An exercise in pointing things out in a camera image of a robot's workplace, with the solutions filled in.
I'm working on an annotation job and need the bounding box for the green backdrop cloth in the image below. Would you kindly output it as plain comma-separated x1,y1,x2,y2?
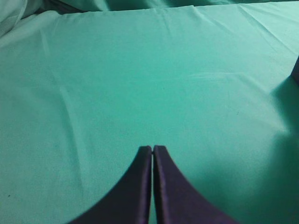
44,0,299,12

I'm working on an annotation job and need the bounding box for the green table cloth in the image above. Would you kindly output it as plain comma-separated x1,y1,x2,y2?
0,1,299,224

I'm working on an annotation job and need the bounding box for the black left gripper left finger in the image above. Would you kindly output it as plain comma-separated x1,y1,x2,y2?
70,146,152,224

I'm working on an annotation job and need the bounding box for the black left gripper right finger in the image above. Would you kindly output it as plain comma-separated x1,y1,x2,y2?
153,146,238,224

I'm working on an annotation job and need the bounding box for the dark object at right edge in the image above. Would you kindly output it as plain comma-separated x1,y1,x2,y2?
291,57,299,85

